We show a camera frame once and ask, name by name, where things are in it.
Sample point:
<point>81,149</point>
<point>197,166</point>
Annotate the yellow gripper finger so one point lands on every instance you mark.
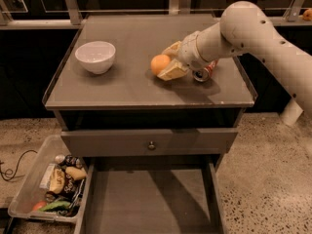
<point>172,51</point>
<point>175,69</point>

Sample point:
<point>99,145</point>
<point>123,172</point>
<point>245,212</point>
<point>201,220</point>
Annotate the open middle drawer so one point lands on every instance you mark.
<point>152,195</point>

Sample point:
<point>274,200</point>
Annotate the closed top drawer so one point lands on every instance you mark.
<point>124,143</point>

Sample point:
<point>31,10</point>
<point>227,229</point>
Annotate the white post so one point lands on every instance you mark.
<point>291,113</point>

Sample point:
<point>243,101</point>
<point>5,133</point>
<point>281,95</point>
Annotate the red soda can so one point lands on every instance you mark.
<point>206,73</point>

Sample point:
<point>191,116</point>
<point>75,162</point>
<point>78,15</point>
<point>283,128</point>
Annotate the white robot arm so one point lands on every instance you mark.
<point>244,28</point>

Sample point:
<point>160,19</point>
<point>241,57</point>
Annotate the clear plastic bin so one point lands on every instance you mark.
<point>30,192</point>

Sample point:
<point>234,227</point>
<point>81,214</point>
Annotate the dark snack bag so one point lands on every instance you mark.
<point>70,187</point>

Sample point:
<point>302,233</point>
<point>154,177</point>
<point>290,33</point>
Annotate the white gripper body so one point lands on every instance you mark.
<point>187,51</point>

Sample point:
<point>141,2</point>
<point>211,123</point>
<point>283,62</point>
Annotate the red apple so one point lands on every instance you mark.
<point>39,205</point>

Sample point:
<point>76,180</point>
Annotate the round drawer knob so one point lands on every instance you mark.
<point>151,145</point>

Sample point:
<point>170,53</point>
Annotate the metal railing frame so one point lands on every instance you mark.
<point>35,14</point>

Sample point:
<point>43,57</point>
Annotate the small orange on ledge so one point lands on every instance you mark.
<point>307,15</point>

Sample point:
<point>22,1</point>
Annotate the yellow chip bag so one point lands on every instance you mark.
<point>57,181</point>

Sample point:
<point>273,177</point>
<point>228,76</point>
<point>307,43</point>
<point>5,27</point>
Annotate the grey drawer cabinet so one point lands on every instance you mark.
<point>130,97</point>

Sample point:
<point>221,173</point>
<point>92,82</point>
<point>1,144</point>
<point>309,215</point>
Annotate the green snack packet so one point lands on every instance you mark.
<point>56,206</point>

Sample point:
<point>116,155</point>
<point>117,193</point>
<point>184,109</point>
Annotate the orange fruit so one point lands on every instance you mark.
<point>158,63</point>

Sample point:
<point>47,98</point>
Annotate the white ceramic bowl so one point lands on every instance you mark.
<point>96,57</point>

